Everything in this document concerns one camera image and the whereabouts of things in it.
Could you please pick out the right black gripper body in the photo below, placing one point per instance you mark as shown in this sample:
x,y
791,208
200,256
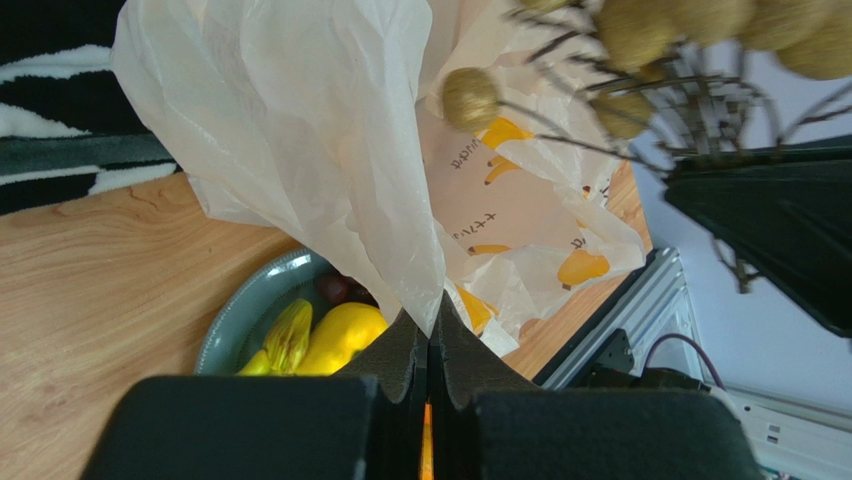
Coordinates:
x,y
785,212

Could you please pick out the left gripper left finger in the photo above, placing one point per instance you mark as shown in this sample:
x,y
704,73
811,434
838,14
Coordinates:
x,y
363,422

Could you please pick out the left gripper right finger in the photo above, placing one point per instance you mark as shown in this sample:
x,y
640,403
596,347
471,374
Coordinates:
x,y
489,422

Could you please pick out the red grape bunch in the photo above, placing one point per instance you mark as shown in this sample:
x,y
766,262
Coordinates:
x,y
337,289

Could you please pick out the dried longan bunch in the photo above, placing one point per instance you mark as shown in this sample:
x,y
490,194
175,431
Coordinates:
x,y
671,80

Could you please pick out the translucent plastic bag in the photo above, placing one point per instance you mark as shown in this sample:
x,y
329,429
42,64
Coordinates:
x,y
323,119

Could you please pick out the yellow bell pepper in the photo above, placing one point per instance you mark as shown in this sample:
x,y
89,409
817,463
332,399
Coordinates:
x,y
345,331

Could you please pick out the yellow banana bunch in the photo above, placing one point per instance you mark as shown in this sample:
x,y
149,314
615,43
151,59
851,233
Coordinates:
x,y
285,344

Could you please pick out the grey round plate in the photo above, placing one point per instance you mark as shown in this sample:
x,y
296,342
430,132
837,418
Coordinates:
x,y
238,330

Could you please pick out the zebra striped towel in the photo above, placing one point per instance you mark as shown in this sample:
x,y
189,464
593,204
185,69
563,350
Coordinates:
x,y
67,129

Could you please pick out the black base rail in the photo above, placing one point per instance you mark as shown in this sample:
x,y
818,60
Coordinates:
x,y
650,323

